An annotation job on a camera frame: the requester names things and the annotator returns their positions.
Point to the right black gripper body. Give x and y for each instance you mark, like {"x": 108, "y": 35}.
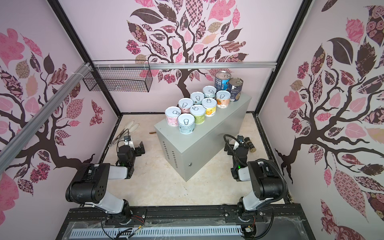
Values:
{"x": 234, "y": 155}

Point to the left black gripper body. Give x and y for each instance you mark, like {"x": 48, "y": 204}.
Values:
{"x": 133, "y": 159}

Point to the pink label white-lid can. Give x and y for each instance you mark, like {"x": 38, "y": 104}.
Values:
{"x": 172, "y": 114}

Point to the grey-green white-lid can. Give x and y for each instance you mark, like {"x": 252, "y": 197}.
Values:
{"x": 186, "y": 123}

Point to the yellow label white-lid can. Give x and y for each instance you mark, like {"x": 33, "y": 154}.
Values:
{"x": 210, "y": 106}

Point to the green label white-lid can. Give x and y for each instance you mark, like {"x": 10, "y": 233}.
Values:
{"x": 198, "y": 111}

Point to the orange label white-lid can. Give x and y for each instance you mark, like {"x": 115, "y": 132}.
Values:
{"x": 223, "y": 99}

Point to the pink small white-lid can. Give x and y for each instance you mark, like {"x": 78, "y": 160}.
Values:
{"x": 185, "y": 105}

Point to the teal label white-lid can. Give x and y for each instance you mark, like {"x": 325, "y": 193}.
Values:
{"x": 209, "y": 91}

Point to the dark grey tin can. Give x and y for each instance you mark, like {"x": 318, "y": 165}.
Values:
{"x": 235, "y": 88}

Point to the light blue white-lid can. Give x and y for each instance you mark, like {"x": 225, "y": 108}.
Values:
{"x": 197, "y": 97}

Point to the blue label tin can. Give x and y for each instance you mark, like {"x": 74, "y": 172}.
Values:
{"x": 222, "y": 80}

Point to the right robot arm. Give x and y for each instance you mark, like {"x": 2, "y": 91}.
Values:
{"x": 268, "y": 184}

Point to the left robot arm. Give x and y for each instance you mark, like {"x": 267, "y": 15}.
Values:
{"x": 89, "y": 185}

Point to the dark spice jar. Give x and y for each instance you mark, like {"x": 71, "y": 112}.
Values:
{"x": 250, "y": 145}

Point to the grey metal cabinet box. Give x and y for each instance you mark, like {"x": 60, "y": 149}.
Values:
{"x": 187, "y": 154}

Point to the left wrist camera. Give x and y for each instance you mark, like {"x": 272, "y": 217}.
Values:
{"x": 128, "y": 141}

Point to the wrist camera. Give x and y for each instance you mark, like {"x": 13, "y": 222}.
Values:
{"x": 240, "y": 143}
{"x": 128, "y": 141}

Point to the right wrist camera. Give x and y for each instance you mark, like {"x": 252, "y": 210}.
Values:
{"x": 240, "y": 143}

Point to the white slotted cable duct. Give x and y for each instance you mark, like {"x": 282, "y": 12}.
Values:
{"x": 155, "y": 232}

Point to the black wire basket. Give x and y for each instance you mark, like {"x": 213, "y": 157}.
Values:
{"x": 130, "y": 76}

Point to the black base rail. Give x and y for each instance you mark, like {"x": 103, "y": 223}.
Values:
{"x": 276, "y": 222}

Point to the aluminium horizontal rail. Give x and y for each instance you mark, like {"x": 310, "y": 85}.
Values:
{"x": 170, "y": 66}

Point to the aluminium diagonal rail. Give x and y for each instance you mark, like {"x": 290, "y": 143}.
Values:
{"x": 12, "y": 149}

